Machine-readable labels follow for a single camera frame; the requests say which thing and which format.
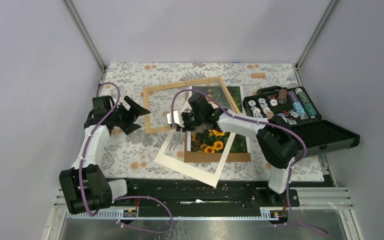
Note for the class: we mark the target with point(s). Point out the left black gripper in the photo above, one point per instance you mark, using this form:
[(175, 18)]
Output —
[(135, 109)]

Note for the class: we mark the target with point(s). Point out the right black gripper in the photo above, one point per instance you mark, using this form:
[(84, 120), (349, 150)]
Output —
[(186, 128)]

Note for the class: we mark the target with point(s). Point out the white mat board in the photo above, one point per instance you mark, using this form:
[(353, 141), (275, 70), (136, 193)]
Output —
[(189, 170)]

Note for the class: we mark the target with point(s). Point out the sunflower photo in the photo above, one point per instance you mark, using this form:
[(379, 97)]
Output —
[(213, 141)]

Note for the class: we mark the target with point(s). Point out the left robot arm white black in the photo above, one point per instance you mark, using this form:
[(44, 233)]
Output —
[(84, 186)]

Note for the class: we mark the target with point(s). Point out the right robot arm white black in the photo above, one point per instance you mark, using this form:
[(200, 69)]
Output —
[(280, 146)]

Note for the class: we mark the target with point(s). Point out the dark green photo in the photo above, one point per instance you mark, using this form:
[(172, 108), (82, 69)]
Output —
[(217, 93)]

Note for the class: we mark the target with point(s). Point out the floral tablecloth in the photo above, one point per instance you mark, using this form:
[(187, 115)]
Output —
[(133, 155)]

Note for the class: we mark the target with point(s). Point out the small wooden block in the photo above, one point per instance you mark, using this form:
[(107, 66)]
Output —
[(258, 75)]

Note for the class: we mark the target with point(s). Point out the brown chip stack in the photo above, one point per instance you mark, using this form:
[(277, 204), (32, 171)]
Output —
[(282, 96)]

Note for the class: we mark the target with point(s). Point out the purple chip stack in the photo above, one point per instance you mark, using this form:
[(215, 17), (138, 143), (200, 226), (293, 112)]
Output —
[(292, 97)]

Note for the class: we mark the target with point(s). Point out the black poker chip case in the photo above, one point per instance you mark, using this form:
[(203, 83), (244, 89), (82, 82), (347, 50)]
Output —
[(319, 135)]

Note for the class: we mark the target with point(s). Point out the blue chip stack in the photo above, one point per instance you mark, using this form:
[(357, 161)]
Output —
[(302, 115)]

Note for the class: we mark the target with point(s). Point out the green chip stack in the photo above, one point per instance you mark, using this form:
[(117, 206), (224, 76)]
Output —
[(305, 102)]

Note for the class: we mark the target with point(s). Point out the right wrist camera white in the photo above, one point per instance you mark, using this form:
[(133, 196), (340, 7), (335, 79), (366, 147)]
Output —
[(174, 119)]

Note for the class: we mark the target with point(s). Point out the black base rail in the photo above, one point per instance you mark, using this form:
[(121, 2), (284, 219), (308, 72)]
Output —
[(196, 199)]

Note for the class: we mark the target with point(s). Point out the grey slotted cable duct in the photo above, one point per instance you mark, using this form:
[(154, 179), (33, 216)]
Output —
[(137, 214)]

